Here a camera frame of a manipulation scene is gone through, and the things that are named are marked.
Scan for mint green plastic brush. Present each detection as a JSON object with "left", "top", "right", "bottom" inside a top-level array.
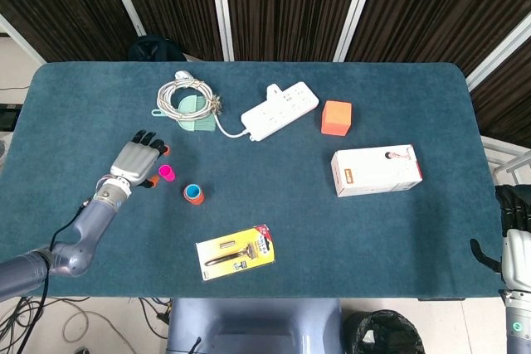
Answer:
[{"left": 151, "top": 95, "right": 217, "bottom": 133}]

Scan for white metal rack frame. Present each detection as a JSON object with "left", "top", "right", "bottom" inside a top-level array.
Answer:
[{"left": 480, "top": 135, "right": 531, "bottom": 184}]

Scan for large orange plastic cup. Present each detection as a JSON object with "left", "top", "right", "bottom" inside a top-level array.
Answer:
[{"left": 183, "top": 182, "right": 206, "bottom": 206}]

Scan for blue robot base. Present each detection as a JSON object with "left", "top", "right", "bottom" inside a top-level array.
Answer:
[{"left": 165, "top": 298, "right": 344, "bottom": 354}]

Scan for teal felt table cover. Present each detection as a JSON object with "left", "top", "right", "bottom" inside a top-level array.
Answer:
[{"left": 0, "top": 61, "right": 509, "bottom": 300}]

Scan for yellow razor blister pack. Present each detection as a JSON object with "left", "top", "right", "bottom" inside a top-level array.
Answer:
[{"left": 195, "top": 224, "right": 277, "bottom": 284}]

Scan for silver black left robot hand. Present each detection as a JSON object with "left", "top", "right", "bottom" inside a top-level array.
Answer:
[{"left": 108, "top": 129, "right": 172, "bottom": 189}]

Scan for coiled grey power cord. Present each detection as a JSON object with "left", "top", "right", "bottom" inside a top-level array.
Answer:
[{"left": 156, "top": 70, "right": 252, "bottom": 139}]

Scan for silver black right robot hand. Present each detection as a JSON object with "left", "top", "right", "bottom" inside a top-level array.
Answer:
[{"left": 470, "top": 187, "right": 531, "bottom": 289}]

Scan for white power strip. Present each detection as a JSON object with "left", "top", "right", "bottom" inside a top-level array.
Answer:
[{"left": 240, "top": 82, "right": 320, "bottom": 143}]

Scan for orange cube block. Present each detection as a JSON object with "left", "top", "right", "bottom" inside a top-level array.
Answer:
[{"left": 320, "top": 99, "right": 353, "bottom": 137}]

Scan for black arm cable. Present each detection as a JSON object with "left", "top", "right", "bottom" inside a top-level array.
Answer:
[{"left": 18, "top": 200, "right": 93, "bottom": 354}]

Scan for black chair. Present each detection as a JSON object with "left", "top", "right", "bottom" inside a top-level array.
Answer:
[{"left": 127, "top": 35, "right": 188, "bottom": 63}]

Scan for black electronic device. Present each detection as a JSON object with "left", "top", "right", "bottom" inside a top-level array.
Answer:
[{"left": 0, "top": 103, "right": 20, "bottom": 133}]

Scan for white cardboard product box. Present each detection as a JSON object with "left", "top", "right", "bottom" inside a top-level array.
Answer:
[{"left": 330, "top": 144, "right": 424, "bottom": 198}]

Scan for black trash bin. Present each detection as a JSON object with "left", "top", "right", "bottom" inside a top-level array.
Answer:
[{"left": 343, "top": 308, "right": 426, "bottom": 354}]

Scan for tangled floor cables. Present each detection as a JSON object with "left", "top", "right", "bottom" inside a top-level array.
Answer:
[{"left": 0, "top": 296, "right": 173, "bottom": 354}]

